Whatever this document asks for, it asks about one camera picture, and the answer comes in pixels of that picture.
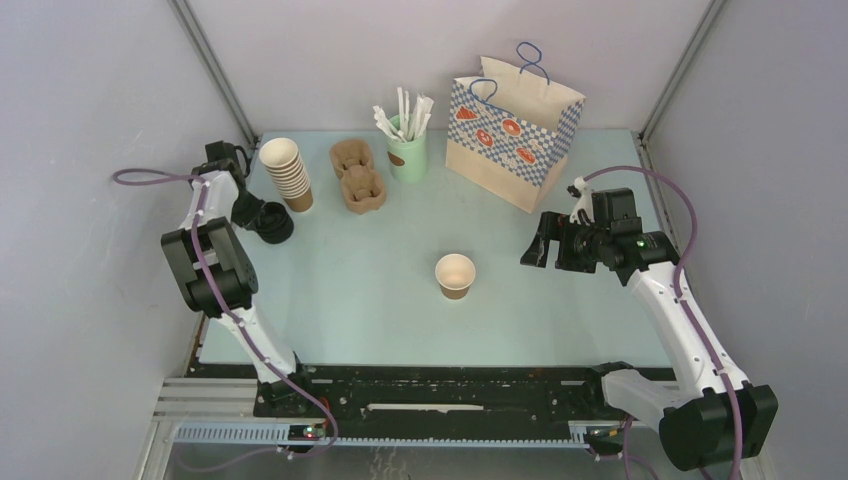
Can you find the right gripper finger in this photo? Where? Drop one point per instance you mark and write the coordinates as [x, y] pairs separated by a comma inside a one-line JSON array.
[[549, 229], [553, 254]]

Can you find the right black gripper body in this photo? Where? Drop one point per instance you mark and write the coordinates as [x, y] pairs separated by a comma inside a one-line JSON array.
[[585, 244]]

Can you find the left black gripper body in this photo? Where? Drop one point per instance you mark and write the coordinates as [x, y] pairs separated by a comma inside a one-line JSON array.
[[244, 208]]

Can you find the brown paper coffee cup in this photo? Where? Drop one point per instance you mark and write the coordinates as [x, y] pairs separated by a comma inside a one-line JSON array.
[[455, 274]]

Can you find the brown pulp cup carrier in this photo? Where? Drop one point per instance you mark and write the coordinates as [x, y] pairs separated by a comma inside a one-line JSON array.
[[363, 189]]

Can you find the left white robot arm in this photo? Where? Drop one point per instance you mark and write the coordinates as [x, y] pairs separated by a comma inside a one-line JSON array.
[[213, 270]]

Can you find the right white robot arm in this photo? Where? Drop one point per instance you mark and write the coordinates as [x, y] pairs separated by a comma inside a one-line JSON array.
[[715, 414]]

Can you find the stack of paper cups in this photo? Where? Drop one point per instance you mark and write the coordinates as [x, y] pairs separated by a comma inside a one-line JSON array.
[[282, 159]]

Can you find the stack of black lids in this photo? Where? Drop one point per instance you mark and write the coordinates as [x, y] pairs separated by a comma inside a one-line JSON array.
[[272, 223]]

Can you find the blue checkered paper bag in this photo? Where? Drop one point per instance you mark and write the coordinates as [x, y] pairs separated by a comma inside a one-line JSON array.
[[511, 128]]

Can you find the green straw holder cup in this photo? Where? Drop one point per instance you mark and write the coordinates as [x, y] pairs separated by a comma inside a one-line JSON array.
[[408, 161]]

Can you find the white wrapped straws bundle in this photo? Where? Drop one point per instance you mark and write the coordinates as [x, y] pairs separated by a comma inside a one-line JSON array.
[[412, 119]]

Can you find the aluminium frame rail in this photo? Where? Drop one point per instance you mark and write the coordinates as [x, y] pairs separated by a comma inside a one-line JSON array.
[[221, 411]]

